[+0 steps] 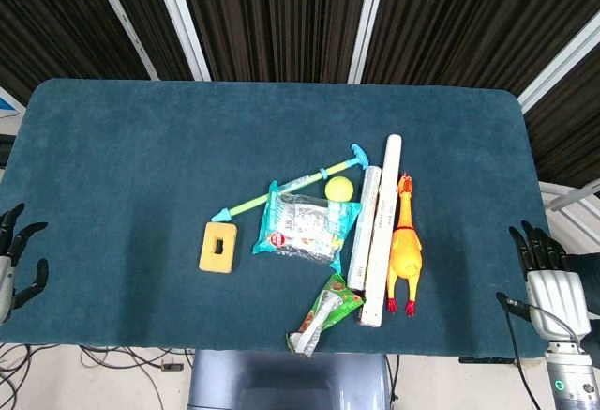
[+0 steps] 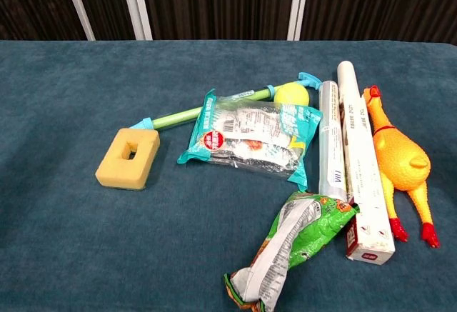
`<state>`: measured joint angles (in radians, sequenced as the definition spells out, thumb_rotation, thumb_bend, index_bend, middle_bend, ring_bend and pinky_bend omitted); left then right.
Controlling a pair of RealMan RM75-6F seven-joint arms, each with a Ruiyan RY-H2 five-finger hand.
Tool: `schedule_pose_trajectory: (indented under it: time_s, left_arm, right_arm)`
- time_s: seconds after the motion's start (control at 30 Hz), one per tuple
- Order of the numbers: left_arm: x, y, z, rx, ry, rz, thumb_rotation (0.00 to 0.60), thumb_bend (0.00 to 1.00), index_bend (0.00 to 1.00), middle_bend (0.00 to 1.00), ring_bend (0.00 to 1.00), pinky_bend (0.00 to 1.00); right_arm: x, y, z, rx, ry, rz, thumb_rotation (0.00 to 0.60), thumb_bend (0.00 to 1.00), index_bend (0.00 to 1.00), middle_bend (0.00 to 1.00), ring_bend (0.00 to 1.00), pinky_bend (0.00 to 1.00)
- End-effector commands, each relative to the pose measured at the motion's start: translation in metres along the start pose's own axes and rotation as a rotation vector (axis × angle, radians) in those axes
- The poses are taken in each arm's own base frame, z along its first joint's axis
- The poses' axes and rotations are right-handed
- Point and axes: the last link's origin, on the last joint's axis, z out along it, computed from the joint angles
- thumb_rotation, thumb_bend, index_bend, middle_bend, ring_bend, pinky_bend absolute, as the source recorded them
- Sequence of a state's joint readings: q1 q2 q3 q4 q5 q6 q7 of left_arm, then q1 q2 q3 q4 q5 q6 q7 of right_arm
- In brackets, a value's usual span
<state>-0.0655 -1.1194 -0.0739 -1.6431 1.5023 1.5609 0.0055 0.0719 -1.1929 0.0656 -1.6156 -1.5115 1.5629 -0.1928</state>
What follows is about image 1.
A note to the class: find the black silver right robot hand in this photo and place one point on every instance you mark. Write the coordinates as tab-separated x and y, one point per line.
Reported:
558	297

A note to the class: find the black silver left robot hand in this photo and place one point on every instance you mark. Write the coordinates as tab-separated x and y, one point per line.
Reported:
6	283

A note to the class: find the green snack packet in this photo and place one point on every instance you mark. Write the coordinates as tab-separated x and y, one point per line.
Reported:
333	309

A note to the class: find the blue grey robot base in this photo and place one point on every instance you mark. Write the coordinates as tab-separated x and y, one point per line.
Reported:
286	382

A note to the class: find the teal clear snack bag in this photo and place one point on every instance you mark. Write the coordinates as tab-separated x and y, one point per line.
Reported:
300	227

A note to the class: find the dark blue fabric object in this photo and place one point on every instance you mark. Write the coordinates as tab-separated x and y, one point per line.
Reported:
586	269

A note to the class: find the black bar at table edge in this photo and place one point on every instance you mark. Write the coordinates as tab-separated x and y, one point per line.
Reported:
485	360

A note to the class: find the yellow rubber chicken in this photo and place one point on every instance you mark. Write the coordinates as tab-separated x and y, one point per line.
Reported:
404	250

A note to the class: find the teal table cloth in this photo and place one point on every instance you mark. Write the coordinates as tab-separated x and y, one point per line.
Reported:
140	171

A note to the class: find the blue white sign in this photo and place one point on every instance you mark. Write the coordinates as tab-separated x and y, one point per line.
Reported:
8	102

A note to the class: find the black floor adapter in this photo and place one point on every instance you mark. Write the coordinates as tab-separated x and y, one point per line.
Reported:
171	366

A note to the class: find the long white box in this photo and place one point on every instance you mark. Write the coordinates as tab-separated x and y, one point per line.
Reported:
390	203

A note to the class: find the silver white tube package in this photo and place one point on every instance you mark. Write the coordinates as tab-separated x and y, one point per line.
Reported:
363	241

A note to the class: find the yellow sponge block with hole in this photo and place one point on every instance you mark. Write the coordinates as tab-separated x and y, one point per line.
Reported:
211	260

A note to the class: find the yellow ball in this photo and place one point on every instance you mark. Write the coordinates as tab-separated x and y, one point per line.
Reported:
339	190

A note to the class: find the blue green toy stick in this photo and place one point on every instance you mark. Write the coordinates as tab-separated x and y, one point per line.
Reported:
300	181

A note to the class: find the white metal frame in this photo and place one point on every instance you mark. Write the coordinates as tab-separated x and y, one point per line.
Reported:
569	206

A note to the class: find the wide white frame bar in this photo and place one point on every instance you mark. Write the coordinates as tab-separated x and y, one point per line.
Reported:
368	20
558	67
180	18

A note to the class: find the thin white frame bar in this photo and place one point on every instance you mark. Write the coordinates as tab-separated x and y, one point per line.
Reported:
123	18

